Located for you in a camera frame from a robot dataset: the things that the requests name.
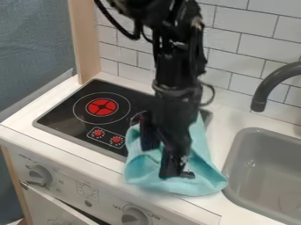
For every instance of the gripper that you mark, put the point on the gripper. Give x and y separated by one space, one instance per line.
174 112

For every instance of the teal cloth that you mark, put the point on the teal cloth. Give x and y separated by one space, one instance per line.
203 172

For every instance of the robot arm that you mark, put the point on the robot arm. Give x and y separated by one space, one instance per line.
176 58

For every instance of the toy stove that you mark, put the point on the toy stove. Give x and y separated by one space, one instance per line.
78 117

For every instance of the toy sink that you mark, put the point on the toy sink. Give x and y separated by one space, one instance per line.
266 175

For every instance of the tap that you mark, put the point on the tap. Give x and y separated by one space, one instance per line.
266 85

